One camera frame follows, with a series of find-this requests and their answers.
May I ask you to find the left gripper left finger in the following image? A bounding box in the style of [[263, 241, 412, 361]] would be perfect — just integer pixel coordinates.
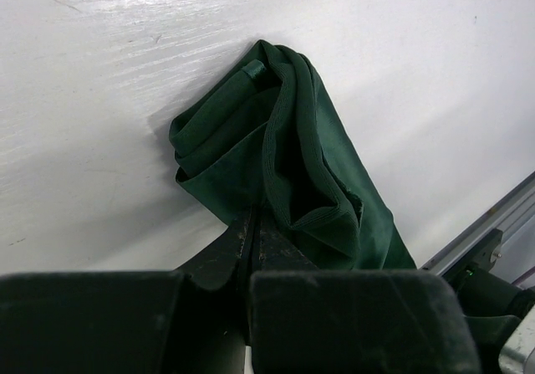
[[1, 211, 253, 373]]

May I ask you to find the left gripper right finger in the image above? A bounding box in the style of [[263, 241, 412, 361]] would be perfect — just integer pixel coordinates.
[[249, 213, 481, 373]]

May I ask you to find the dark green cloth napkin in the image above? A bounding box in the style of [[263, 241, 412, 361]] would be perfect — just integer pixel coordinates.
[[169, 40, 415, 269]]

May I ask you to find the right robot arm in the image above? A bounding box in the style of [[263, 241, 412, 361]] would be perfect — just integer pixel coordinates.
[[443, 228, 534, 373]]

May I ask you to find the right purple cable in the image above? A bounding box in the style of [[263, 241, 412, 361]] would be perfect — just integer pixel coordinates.
[[512, 267, 535, 287]]

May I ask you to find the aluminium frame rail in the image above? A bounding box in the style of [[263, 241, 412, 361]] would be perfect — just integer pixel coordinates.
[[421, 172, 534, 275]]

